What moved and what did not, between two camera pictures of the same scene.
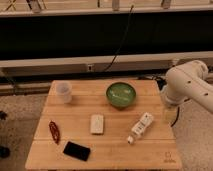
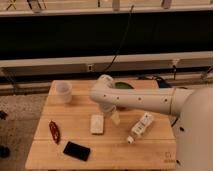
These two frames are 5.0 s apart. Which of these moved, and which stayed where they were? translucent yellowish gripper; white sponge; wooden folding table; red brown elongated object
Moved: translucent yellowish gripper
Stayed: red brown elongated object; white sponge; wooden folding table
